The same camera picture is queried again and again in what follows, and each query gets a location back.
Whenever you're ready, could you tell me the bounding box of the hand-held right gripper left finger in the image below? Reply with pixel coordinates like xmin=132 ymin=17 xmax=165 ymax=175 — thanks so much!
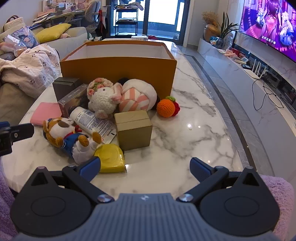
xmin=20 ymin=156 xmax=115 ymax=204

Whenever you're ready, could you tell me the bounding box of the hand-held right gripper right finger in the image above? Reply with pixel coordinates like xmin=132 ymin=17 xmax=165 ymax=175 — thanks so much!
xmin=177 ymin=157 xmax=271 ymax=203

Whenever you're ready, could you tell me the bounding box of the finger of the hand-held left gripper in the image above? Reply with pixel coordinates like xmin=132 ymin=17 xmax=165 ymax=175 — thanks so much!
xmin=10 ymin=123 xmax=35 ymax=142

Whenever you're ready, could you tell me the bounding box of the yellow tape measure case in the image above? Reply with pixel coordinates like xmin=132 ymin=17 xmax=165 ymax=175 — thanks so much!
xmin=94 ymin=144 xmax=126 ymax=174

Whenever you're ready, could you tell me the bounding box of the white printed tube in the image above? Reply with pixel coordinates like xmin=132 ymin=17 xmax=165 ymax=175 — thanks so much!
xmin=69 ymin=107 xmax=117 ymax=143

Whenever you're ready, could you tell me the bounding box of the tan cardboard box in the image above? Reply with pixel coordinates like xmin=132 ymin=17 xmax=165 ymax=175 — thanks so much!
xmin=114 ymin=110 xmax=153 ymax=151

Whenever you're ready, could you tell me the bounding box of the orange cardboard box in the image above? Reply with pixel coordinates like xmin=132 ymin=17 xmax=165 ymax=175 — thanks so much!
xmin=60 ymin=41 xmax=177 ymax=100

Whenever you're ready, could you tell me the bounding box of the pink pouch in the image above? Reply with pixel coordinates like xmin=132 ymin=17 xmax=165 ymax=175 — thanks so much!
xmin=30 ymin=102 xmax=62 ymax=127

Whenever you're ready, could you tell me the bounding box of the plush dog toy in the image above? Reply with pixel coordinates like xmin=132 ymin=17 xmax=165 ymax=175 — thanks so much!
xmin=43 ymin=117 xmax=104 ymax=165

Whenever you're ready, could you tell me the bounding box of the dark grey box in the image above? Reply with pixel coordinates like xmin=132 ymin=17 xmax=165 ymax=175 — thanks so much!
xmin=52 ymin=77 xmax=81 ymax=104

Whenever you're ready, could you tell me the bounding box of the dark printed box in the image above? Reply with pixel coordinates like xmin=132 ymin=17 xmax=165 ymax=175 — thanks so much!
xmin=58 ymin=83 xmax=93 ymax=118

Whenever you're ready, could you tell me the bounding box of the white printed blanket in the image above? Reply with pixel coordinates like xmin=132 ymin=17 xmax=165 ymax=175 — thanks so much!
xmin=0 ymin=44 xmax=61 ymax=98

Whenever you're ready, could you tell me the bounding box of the white crocheted sheep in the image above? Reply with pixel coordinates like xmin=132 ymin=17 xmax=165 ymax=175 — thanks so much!
xmin=87 ymin=77 xmax=123 ymax=119

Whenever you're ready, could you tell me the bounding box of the crocheted orange fruit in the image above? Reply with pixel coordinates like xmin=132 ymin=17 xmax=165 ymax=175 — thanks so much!
xmin=157 ymin=96 xmax=175 ymax=118

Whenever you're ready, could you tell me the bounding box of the checkered grey cushion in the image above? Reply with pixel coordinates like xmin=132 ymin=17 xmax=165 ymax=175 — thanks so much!
xmin=0 ymin=51 xmax=15 ymax=62

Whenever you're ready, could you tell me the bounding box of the marble television console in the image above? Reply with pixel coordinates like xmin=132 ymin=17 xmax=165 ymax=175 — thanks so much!
xmin=198 ymin=38 xmax=296 ymax=182

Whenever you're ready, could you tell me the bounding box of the pink striped plush toy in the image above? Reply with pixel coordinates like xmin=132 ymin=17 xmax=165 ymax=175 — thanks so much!
xmin=118 ymin=79 xmax=161 ymax=112

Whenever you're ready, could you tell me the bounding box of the blue printed cushion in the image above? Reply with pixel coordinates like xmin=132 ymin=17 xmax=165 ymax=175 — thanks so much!
xmin=9 ymin=25 xmax=40 ymax=50

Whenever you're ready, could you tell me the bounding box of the yellow pillow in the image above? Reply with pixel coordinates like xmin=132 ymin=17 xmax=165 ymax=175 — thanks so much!
xmin=35 ymin=23 xmax=72 ymax=44

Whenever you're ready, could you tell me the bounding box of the grey sofa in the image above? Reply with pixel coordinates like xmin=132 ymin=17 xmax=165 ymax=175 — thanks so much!
xmin=0 ymin=26 xmax=87 ymax=127

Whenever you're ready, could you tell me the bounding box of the beige bag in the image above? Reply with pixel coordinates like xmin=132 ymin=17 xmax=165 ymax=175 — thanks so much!
xmin=2 ymin=16 xmax=25 ymax=34

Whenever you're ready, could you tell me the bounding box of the white router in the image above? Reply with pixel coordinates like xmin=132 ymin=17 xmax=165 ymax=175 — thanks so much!
xmin=248 ymin=58 xmax=269 ymax=80

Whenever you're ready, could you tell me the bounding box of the red box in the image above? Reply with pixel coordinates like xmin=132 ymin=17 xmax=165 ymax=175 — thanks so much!
xmin=231 ymin=47 xmax=246 ymax=59

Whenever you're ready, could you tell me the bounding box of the cluttered desk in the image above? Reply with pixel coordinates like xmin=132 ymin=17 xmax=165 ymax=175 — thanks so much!
xmin=32 ymin=9 xmax=89 ymax=26

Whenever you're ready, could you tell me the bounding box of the gold vase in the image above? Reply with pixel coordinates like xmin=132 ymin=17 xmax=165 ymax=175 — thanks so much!
xmin=203 ymin=23 xmax=221 ymax=42

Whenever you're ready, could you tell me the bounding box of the grey office chair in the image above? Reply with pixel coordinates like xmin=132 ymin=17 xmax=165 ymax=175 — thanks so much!
xmin=84 ymin=0 xmax=105 ymax=35

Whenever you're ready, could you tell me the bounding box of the green potted plant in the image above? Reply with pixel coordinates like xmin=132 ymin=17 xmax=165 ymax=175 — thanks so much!
xmin=217 ymin=11 xmax=240 ymax=40

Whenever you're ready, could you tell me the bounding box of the black shelf rack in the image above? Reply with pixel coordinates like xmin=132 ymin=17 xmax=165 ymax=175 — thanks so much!
xmin=115 ymin=6 xmax=139 ymax=37

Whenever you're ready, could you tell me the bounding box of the dried flower bunch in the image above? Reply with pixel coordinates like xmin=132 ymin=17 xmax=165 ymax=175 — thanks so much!
xmin=201 ymin=11 xmax=219 ymax=26

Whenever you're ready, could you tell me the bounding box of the glass balcony door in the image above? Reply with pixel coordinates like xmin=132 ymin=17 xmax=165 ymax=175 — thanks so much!
xmin=110 ymin=0 xmax=188 ymax=40

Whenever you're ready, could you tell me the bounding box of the curved television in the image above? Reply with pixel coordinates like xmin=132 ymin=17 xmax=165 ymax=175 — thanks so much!
xmin=238 ymin=0 xmax=296 ymax=63

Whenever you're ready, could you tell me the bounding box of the black cable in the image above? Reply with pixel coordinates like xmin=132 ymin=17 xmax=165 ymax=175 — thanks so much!
xmin=252 ymin=77 xmax=286 ymax=111

